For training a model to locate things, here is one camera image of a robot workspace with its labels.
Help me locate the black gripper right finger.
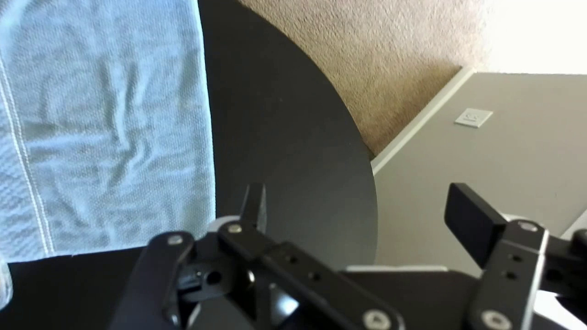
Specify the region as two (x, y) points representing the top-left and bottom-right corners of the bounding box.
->
(445, 182), (553, 330)

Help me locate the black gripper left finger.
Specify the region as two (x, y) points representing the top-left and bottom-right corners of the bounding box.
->
(109, 182), (408, 330)

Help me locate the light blue towel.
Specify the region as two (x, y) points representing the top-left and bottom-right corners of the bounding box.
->
(0, 0), (219, 309)

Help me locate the white wall outlet plate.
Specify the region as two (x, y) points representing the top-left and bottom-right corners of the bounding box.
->
(454, 107), (496, 131)

